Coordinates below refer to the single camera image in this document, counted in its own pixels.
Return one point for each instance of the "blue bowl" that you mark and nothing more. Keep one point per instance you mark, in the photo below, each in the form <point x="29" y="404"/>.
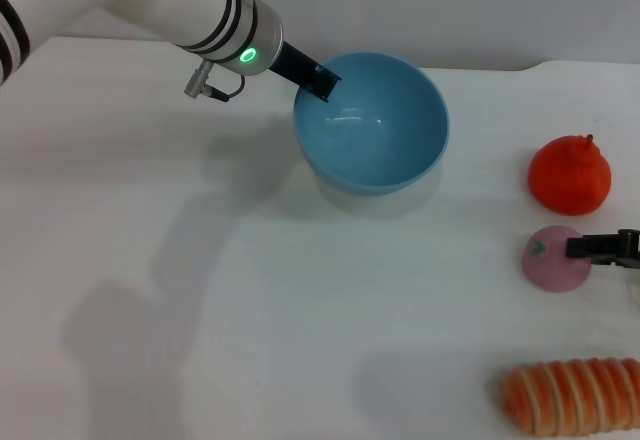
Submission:
<point x="380" y="155"/>

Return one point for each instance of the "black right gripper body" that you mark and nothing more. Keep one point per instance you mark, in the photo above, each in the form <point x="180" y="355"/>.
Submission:
<point x="631" y="250"/>

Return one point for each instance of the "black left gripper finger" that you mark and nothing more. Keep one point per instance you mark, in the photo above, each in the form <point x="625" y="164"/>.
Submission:
<point x="326" y="82"/>

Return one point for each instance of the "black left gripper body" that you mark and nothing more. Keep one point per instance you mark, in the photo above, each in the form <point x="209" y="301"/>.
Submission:
<point x="295" y="67"/>

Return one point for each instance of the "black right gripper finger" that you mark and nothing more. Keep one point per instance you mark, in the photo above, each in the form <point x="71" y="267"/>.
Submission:
<point x="592" y="246"/>

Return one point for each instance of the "orange striped toy bread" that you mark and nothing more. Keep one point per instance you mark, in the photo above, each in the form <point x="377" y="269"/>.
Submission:
<point x="575" y="400"/>

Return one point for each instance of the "pink toy peach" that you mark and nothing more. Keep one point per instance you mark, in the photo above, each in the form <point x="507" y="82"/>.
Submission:
<point x="547" y="270"/>

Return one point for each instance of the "orange toy tangerine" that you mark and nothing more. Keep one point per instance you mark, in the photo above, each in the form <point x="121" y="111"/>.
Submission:
<point x="570" y="180"/>

